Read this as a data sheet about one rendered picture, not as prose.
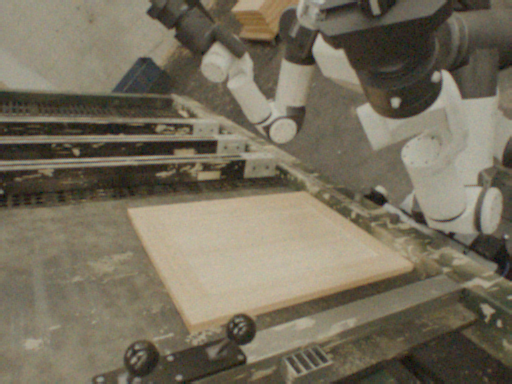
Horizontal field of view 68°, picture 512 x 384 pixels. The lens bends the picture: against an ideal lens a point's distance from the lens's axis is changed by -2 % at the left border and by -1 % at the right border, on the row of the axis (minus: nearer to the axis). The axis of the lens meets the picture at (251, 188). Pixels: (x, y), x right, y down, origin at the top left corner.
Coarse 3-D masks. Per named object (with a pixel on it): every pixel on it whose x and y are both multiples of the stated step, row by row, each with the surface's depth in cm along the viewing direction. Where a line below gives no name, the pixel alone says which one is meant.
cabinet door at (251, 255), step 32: (160, 224) 92; (192, 224) 94; (224, 224) 97; (256, 224) 99; (288, 224) 102; (320, 224) 105; (352, 224) 107; (160, 256) 79; (192, 256) 81; (224, 256) 83; (256, 256) 85; (288, 256) 87; (320, 256) 89; (352, 256) 91; (384, 256) 93; (192, 288) 71; (224, 288) 73; (256, 288) 74; (288, 288) 75; (320, 288) 77; (192, 320) 63; (224, 320) 66
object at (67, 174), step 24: (0, 168) 95; (24, 168) 97; (48, 168) 100; (72, 168) 103; (96, 168) 106; (120, 168) 110; (144, 168) 114; (168, 168) 117; (192, 168) 122; (216, 168) 126; (240, 168) 131; (264, 168) 136; (0, 192) 97; (24, 192) 99
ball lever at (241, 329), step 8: (232, 320) 45; (240, 320) 45; (248, 320) 45; (232, 328) 45; (240, 328) 44; (248, 328) 45; (256, 328) 46; (232, 336) 45; (240, 336) 44; (248, 336) 45; (224, 344) 50; (240, 344) 45; (208, 352) 53; (216, 352) 52; (224, 352) 53; (216, 360) 53
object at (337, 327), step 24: (408, 288) 77; (432, 288) 79; (456, 288) 80; (336, 312) 67; (360, 312) 68; (384, 312) 69; (408, 312) 73; (264, 336) 60; (288, 336) 60; (312, 336) 61; (336, 336) 63; (360, 336) 67; (264, 360) 56
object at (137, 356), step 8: (136, 344) 39; (144, 344) 40; (152, 344) 40; (128, 352) 39; (136, 352) 39; (144, 352) 39; (152, 352) 39; (128, 360) 39; (136, 360) 38; (144, 360) 38; (152, 360) 39; (128, 368) 39; (136, 368) 38; (144, 368) 38; (152, 368) 39; (120, 376) 47; (128, 376) 45; (136, 376) 39; (144, 376) 39
